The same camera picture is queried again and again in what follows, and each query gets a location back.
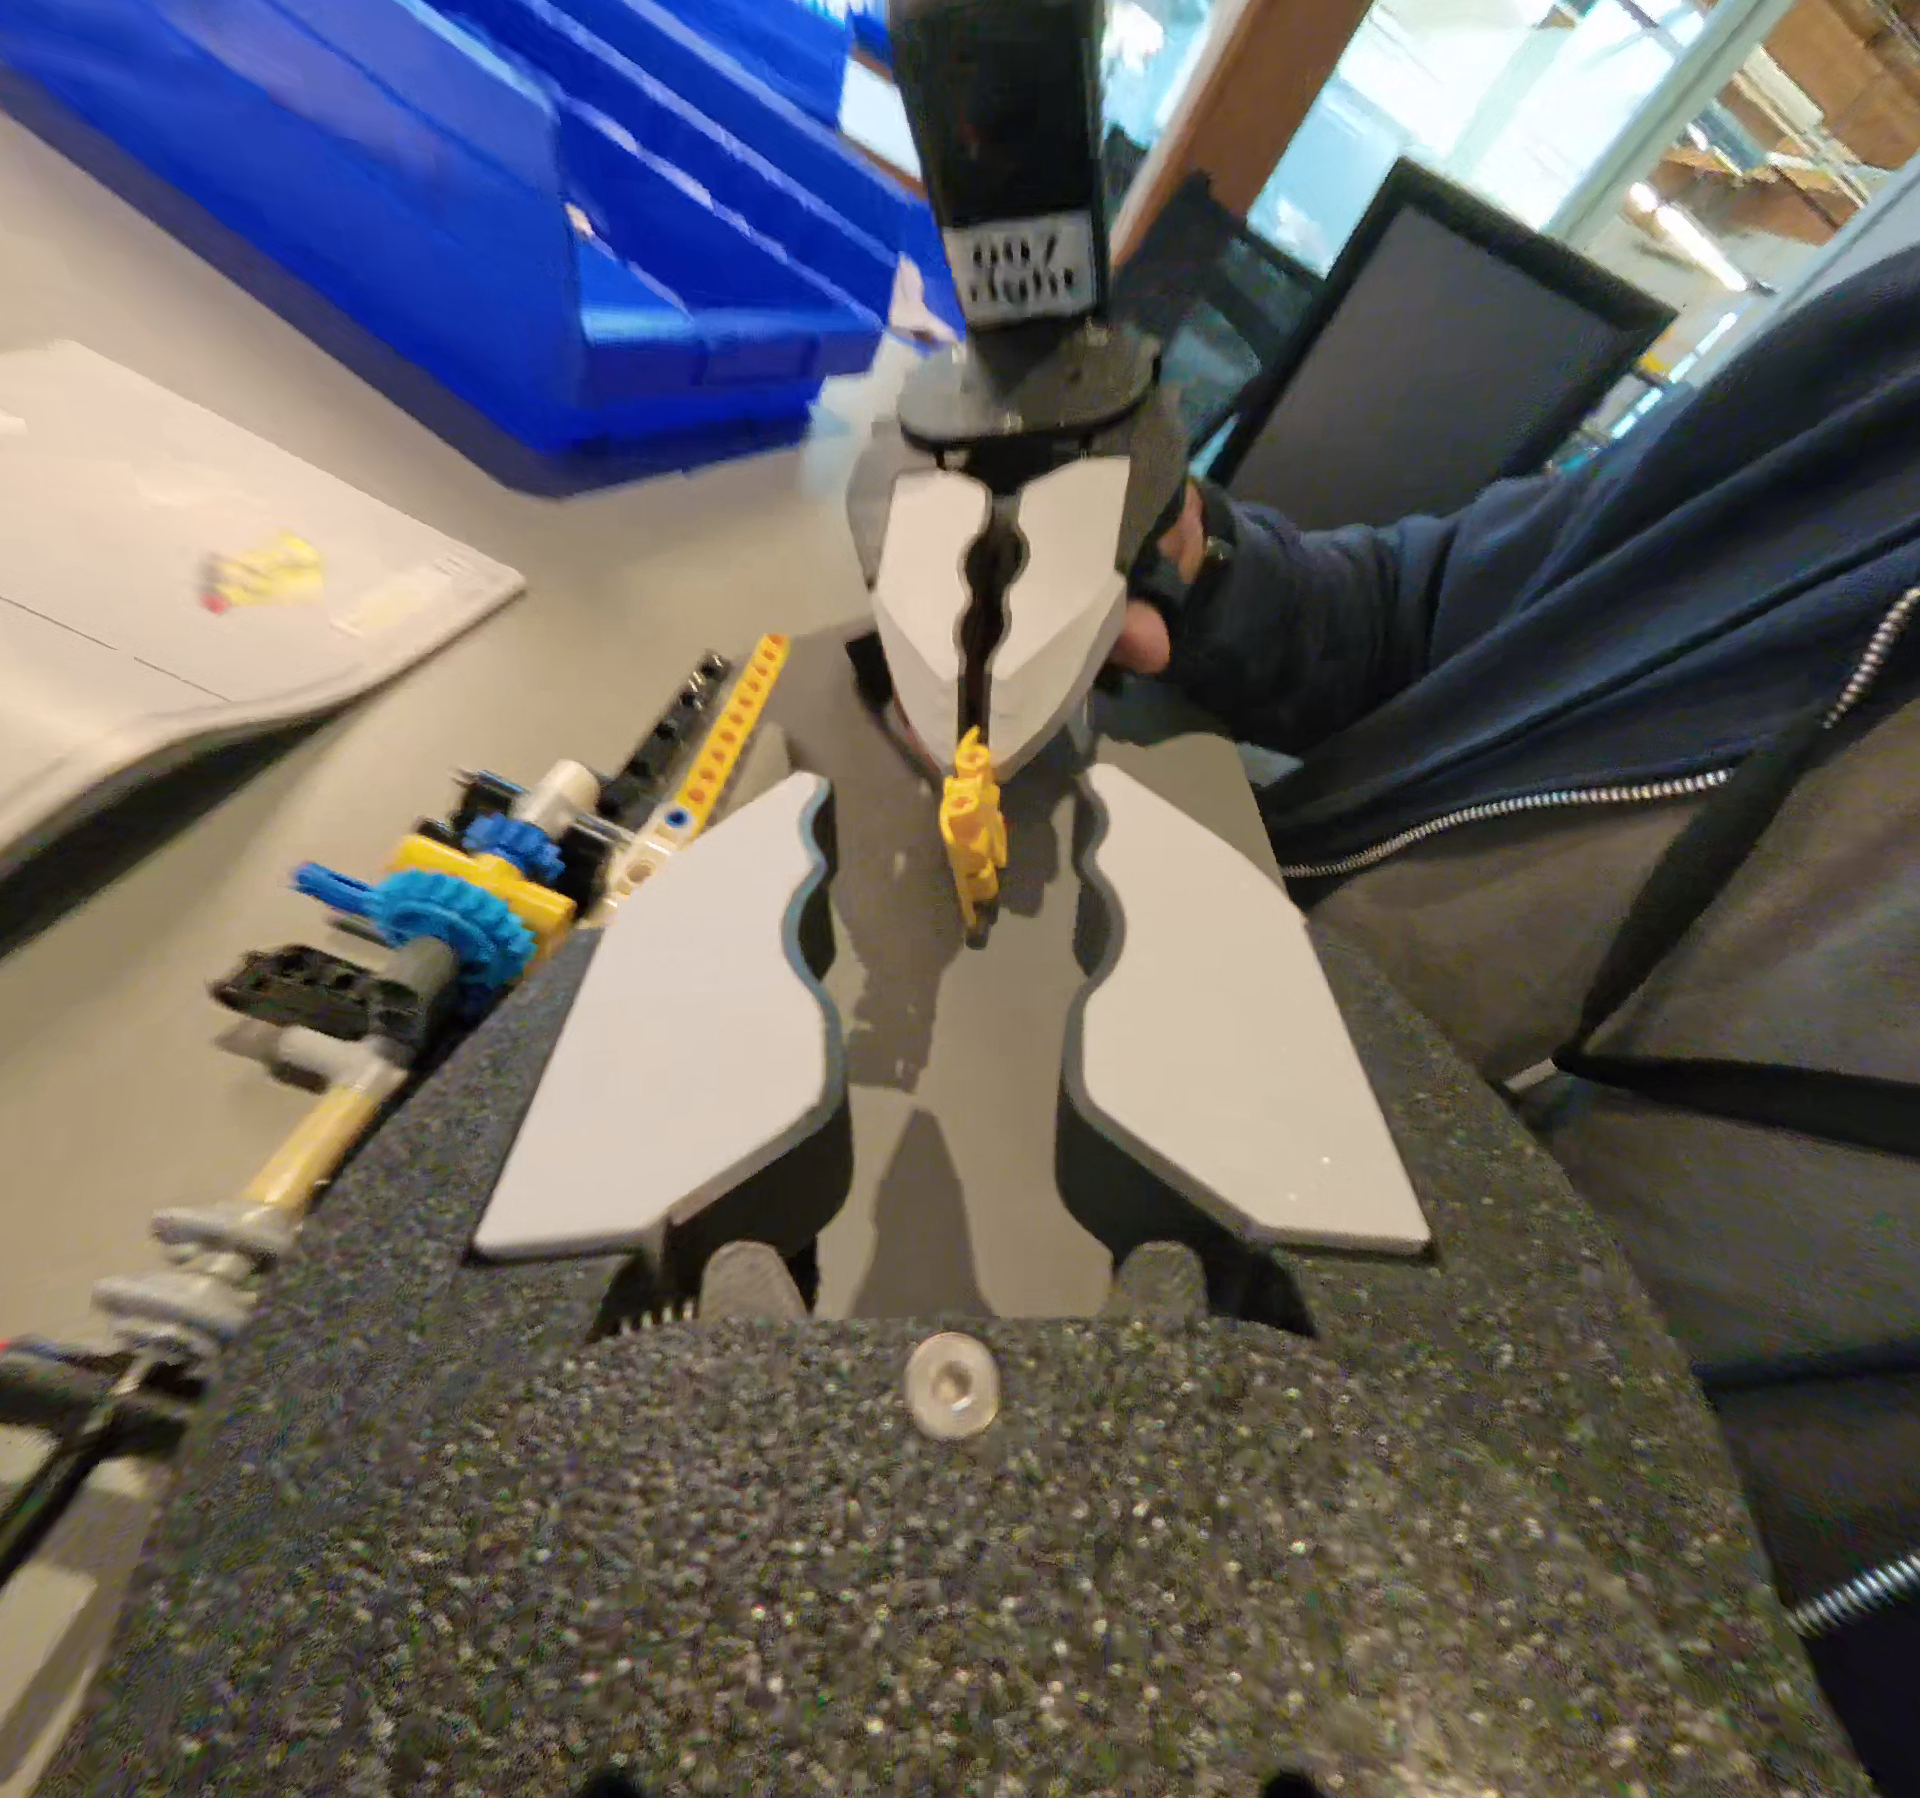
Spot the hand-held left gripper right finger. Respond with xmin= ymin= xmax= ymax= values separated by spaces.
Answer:
xmin=1062 ymin=763 xmax=1434 ymax=1257

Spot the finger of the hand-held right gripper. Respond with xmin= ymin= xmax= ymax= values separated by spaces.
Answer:
xmin=875 ymin=471 xmax=995 ymax=767
xmin=983 ymin=456 xmax=1137 ymax=787

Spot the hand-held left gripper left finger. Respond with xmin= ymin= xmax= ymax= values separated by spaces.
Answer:
xmin=472 ymin=774 xmax=852 ymax=1264

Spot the yellow lego connector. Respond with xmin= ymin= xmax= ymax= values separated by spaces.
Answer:
xmin=939 ymin=776 xmax=1010 ymax=949

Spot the lego technic vehicle model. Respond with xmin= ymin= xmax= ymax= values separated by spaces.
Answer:
xmin=0 ymin=633 xmax=791 ymax=1582

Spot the lego instruction booklet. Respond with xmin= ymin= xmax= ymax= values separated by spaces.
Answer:
xmin=0 ymin=341 xmax=528 ymax=887

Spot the blue plastic parts bin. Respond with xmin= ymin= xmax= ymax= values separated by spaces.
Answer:
xmin=0 ymin=0 xmax=888 ymax=500

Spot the person's right forearm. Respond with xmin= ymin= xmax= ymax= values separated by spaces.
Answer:
xmin=1156 ymin=479 xmax=1578 ymax=780

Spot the person's right hand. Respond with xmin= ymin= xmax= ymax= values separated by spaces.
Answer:
xmin=1110 ymin=479 xmax=1218 ymax=672

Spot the wooden pillar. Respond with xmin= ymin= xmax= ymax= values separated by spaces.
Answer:
xmin=1110 ymin=0 xmax=1444 ymax=273

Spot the black flat monitor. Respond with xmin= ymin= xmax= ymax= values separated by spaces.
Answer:
xmin=1199 ymin=157 xmax=1680 ymax=534

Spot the person's navy jacket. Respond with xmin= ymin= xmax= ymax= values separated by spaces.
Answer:
xmin=1244 ymin=246 xmax=1920 ymax=886

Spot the black bag strap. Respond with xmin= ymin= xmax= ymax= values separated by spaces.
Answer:
xmin=1553 ymin=712 xmax=1920 ymax=1155

